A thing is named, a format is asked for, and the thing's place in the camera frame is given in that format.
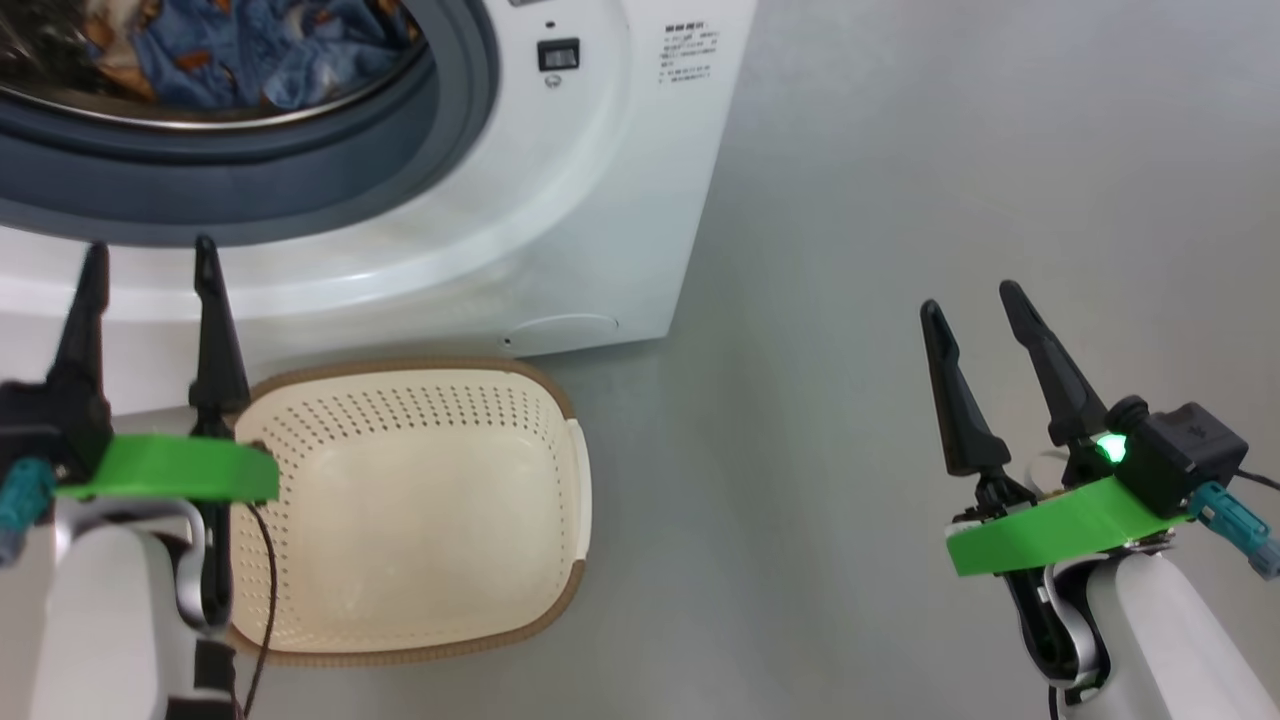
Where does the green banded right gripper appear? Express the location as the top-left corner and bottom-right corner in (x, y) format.
(920, 280), (1196, 578)

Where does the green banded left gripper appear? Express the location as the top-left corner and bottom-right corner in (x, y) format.
(45, 236), (281, 504)

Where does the cream orange blue garment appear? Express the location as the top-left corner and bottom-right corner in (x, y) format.
(82, 0), (166, 99)

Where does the blue garment with orange prints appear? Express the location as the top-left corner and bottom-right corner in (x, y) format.
(135, 0), (419, 111)

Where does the white front-load washing machine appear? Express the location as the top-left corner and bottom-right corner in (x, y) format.
(0, 0), (758, 416)

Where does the cream perforated laundry basket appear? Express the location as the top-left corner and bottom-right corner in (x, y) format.
(228, 358), (593, 668)

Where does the round drain filter cover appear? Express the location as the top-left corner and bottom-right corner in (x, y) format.
(503, 313), (621, 358)

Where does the printed warning text label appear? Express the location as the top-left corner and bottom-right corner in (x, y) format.
(658, 22), (723, 86)

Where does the teal cable connector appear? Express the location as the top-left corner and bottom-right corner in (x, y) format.
(1188, 482), (1280, 581)
(0, 460), (56, 566)

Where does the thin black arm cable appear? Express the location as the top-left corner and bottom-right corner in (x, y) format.
(240, 500), (280, 720)

